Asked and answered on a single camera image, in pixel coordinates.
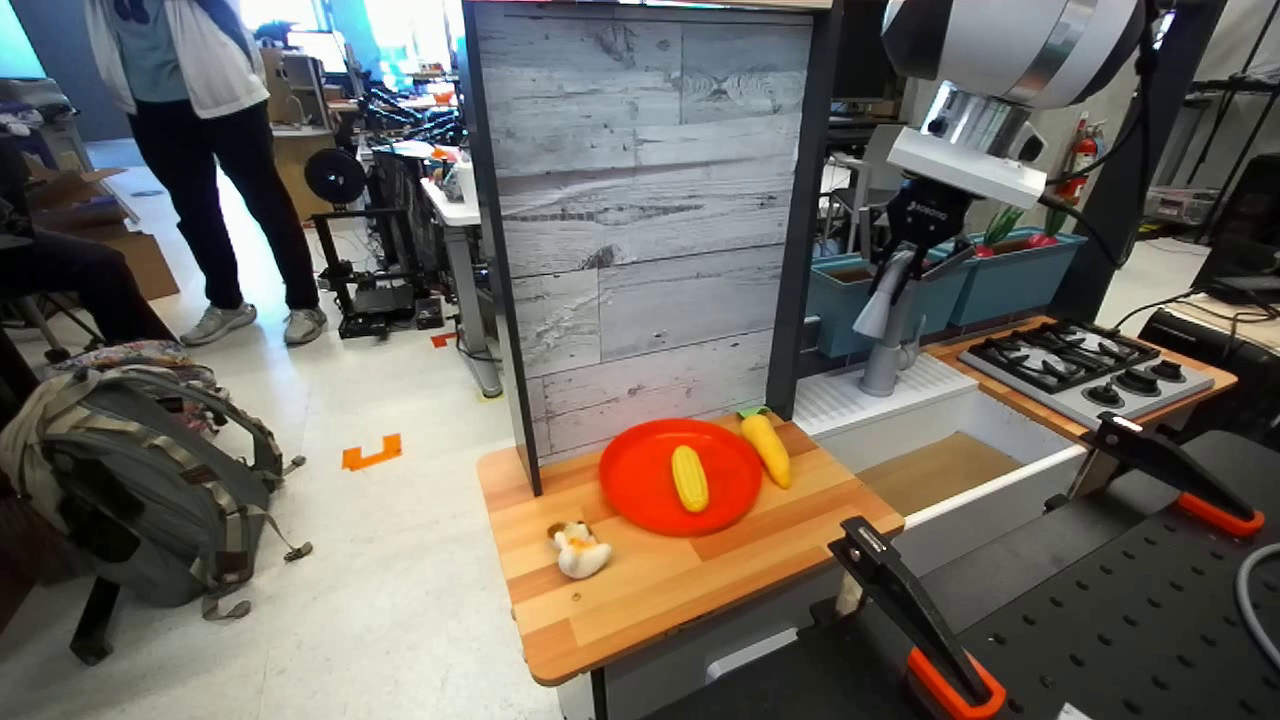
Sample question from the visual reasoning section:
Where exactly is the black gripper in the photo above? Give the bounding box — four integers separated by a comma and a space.
890, 177, 974, 281

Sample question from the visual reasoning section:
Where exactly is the grey tap faucet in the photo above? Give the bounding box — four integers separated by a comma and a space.
851, 252, 913, 395

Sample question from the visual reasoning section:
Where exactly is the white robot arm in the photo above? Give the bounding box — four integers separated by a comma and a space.
879, 0, 1150, 275

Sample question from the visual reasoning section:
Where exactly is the left teal planter box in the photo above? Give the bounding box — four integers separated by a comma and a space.
804, 256, 970, 360

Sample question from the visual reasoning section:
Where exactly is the teal planter box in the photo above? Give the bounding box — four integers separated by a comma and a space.
804, 256, 970, 360
952, 234, 1079, 327

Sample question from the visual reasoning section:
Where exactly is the right teal planter box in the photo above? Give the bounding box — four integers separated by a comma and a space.
952, 234, 1079, 327

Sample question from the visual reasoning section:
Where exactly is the grey toy stove top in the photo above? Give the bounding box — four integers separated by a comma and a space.
962, 319, 1214, 430

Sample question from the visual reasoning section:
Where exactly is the white toy sink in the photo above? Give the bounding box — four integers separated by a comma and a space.
792, 356, 1086, 573

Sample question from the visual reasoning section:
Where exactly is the yellow toy carrot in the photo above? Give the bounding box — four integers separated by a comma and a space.
739, 412, 792, 487

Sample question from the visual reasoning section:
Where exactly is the grey stone backdrop panel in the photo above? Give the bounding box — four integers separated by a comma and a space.
465, 0, 833, 470

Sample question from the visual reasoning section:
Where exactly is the black orange clamp far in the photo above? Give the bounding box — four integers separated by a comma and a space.
1069, 412, 1269, 542

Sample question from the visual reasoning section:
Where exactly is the black orange clamp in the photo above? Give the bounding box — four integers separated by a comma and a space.
1069, 412, 1269, 542
828, 515, 1008, 720

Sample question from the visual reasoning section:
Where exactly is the yellow toy food on plate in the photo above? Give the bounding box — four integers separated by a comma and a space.
672, 443, 707, 513

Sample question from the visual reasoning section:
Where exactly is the red round plate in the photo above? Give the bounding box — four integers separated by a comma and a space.
596, 419, 763, 537

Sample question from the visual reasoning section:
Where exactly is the black orange clamp near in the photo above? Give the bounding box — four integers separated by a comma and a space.
828, 515, 1008, 720

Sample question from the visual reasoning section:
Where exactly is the white toy garlic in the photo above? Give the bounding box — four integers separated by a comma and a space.
550, 521, 614, 580

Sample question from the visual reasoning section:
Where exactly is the orange floor marker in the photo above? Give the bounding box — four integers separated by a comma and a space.
340, 432, 405, 472

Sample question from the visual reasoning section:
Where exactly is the person in black trousers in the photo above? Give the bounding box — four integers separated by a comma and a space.
86, 0, 329, 347

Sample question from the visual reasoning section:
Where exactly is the grey backpack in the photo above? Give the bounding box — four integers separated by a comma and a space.
0, 341, 302, 619

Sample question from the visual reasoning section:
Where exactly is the grey flexible cable hose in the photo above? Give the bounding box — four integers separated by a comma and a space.
1231, 537, 1280, 673

